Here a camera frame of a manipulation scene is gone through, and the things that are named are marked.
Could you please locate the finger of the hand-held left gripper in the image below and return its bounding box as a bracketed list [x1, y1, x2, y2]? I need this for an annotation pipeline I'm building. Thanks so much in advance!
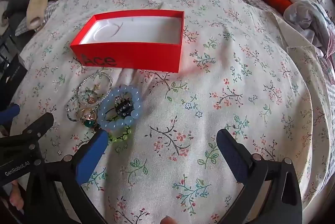
[0, 104, 21, 125]
[0, 113, 54, 147]

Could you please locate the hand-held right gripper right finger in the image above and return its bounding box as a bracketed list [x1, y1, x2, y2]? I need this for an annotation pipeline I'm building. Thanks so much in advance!
[217, 129, 303, 224]

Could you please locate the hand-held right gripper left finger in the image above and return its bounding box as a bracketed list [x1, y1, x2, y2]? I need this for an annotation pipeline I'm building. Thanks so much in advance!
[25, 130, 109, 224]

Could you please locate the gold ring with green stone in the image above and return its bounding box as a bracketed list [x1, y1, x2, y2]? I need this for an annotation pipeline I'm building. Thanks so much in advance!
[77, 106, 99, 128]

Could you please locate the multicolour crystal bead bracelet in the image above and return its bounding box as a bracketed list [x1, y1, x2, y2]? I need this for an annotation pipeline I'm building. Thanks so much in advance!
[66, 90, 101, 122]

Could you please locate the green bead bracelet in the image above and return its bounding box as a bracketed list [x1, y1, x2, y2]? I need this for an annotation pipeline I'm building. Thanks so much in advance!
[108, 115, 132, 144]

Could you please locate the clear crystal bead bracelet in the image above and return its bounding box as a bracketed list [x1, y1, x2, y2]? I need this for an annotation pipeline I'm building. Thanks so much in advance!
[78, 73, 114, 106]

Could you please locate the black rhinestone ring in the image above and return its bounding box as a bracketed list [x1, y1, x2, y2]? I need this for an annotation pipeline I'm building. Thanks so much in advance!
[114, 99, 135, 117]

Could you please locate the blue bead bracelet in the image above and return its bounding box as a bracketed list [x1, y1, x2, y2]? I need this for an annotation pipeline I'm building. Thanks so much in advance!
[98, 85, 144, 132]

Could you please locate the red cardboard box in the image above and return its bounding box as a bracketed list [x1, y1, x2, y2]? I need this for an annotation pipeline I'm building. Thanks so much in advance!
[70, 10, 185, 73]

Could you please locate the person's left hand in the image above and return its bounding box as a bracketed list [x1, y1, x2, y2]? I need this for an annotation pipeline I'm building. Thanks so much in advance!
[9, 183, 25, 211]

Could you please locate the black cardboard box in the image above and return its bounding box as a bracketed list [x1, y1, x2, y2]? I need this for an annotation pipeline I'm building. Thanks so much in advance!
[0, 55, 28, 84]

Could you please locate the floral bed sheet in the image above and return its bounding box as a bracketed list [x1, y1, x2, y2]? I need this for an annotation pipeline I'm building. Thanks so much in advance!
[10, 0, 331, 224]

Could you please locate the dark grey cushion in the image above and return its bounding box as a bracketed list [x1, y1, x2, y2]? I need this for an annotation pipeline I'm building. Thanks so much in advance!
[5, 0, 33, 31]

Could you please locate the grey crumpled cloth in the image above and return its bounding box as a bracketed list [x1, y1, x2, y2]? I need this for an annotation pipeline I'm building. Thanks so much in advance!
[284, 0, 335, 58]

